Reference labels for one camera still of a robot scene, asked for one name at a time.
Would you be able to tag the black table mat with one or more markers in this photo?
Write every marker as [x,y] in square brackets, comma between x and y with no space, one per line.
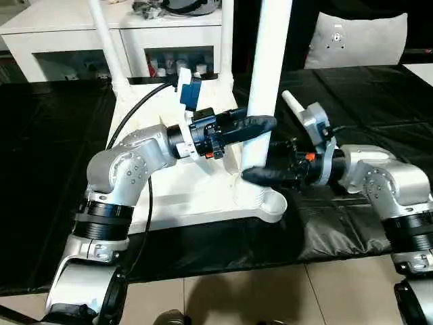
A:
[47,156]

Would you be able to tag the black robot foot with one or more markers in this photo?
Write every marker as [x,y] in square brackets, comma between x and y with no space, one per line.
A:
[169,318]

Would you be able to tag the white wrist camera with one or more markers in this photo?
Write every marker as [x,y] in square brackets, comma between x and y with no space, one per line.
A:
[318,132]
[189,91]

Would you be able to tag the white plastic table leg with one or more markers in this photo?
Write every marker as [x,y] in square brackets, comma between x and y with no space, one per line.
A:
[226,37]
[292,103]
[267,68]
[108,40]

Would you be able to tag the light grey cushion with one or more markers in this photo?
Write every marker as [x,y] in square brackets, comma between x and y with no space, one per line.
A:
[358,40]

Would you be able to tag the white plastic table top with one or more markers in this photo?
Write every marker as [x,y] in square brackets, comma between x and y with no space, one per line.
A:
[189,189]

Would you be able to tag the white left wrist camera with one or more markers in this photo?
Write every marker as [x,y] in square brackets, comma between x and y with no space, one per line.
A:
[189,91]

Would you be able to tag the white flat sheet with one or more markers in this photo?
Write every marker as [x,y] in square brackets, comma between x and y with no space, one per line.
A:
[421,72]

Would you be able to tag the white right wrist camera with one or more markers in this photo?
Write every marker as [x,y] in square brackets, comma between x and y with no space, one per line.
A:
[318,132]

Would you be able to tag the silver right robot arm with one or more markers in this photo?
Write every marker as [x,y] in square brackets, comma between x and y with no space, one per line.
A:
[392,196]

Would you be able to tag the white glass-door cabinet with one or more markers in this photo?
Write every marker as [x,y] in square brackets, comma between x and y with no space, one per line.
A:
[61,37]

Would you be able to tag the black tall cabinet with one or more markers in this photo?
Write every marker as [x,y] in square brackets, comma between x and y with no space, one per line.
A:
[243,34]

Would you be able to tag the grey carry case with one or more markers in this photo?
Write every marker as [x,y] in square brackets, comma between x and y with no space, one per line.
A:
[183,7]

